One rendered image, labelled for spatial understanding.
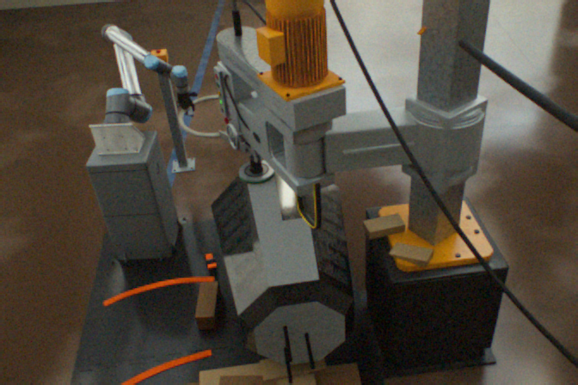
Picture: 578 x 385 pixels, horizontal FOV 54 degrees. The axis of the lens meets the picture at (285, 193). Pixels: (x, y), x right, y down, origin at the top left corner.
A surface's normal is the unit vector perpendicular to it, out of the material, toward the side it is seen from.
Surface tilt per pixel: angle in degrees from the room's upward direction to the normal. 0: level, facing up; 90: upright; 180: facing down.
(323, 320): 90
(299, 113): 90
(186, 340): 0
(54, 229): 0
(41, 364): 0
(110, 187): 90
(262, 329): 90
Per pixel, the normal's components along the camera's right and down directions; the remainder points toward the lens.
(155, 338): -0.07, -0.80
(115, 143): -0.04, 0.61
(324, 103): 0.46, 0.51
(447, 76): -0.80, 0.40
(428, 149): -0.56, 0.53
